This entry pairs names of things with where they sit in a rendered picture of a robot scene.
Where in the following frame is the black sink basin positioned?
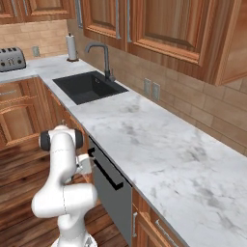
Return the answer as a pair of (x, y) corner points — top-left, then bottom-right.
(52, 69), (129, 106)

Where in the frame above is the silver cupboard door handle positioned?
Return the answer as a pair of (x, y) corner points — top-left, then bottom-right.
(126, 0), (133, 43)
(74, 0), (84, 30)
(114, 0), (122, 41)
(131, 210), (139, 239)

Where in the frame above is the silver toaster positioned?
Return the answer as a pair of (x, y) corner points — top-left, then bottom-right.
(0, 46), (28, 73)

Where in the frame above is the white paper towel roll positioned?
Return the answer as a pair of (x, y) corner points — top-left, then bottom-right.
(65, 32), (80, 63)

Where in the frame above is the wooden wall cupboard run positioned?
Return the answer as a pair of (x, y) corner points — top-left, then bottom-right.
(0, 0), (77, 26)

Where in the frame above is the wooden base cupboard run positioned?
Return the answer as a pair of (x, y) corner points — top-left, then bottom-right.
(0, 75), (49, 152)

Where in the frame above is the grey wall outlet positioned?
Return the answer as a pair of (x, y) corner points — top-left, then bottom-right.
(151, 81), (161, 103)
(142, 77), (152, 97)
(31, 45), (41, 58)

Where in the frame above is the dark grey tap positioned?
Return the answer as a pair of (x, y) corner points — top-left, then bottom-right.
(84, 41), (117, 83)

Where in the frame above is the wooden drawer front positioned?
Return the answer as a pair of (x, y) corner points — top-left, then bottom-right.
(131, 187), (191, 247)

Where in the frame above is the black dishwasher door handle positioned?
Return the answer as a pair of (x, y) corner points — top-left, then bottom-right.
(87, 147), (124, 191)

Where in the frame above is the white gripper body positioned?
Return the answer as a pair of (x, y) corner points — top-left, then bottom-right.
(76, 152), (95, 177)

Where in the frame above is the wooden sink base cupboard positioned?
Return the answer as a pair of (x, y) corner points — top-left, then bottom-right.
(38, 76), (91, 156)

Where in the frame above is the silver drawer handle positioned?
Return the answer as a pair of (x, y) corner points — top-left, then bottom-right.
(154, 218), (180, 247)

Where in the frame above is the grey dishwasher door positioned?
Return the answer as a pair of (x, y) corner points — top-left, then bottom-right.
(87, 136), (134, 247)

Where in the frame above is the wooden wall cupboard door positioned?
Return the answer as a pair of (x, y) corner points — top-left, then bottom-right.
(80, 0), (128, 52)
(126, 0), (243, 87)

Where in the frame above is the wooden base cupboard door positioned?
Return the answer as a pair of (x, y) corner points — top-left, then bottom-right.
(131, 206), (177, 247)

